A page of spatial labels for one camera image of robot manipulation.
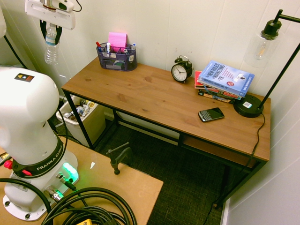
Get black keypad smartphone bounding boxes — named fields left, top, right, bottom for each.
left=198, top=107, right=225, bottom=123

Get blue marketing book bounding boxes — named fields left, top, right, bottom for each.
left=197, top=60, right=255, bottom=98

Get blue mesh desk organizer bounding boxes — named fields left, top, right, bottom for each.
left=96, top=43, right=138, bottom=72

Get pink sticky note pad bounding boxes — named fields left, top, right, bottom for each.
left=108, top=32, right=128, bottom=49

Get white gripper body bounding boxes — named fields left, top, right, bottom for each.
left=24, top=0, right=76, bottom=30

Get black desk lamp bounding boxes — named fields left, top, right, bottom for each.
left=233, top=9, right=300, bottom=119

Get beige plastic trash bin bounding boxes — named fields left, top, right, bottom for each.
left=55, top=94, right=106, bottom=148

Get wooden desk with black frame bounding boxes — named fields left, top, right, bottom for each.
left=61, top=55, right=271, bottom=210

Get black cable along wall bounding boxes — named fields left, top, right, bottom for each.
left=3, top=34, right=29, bottom=70

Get thick black coiled cable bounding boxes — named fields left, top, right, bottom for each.
left=41, top=187, right=138, bottom=225

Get clear plastic water bottle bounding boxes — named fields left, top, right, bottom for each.
left=44, top=22, right=59, bottom=65

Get black lamp power cord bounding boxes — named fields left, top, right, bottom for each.
left=205, top=112, right=266, bottom=225

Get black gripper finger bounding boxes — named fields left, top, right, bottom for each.
left=55, top=25, right=63, bottom=45
left=39, top=20, right=48, bottom=45

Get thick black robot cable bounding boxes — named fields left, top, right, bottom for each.
left=0, top=177, right=53, bottom=213

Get black book with colourful spine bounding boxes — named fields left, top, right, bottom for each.
left=197, top=88, right=242, bottom=105

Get plywood robot mounting board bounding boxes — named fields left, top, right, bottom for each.
left=0, top=137, right=164, bottom=225

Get discarded clear plastic bottle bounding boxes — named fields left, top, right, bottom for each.
left=75, top=105, right=88, bottom=117

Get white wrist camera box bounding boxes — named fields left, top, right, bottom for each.
left=58, top=0, right=75, bottom=12

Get black metal screw clamp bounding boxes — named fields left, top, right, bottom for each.
left=105, top=141, right=133, bottom=176

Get black twin bell alarm clock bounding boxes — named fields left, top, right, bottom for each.
left=170, top=55, right=194, bottom=84

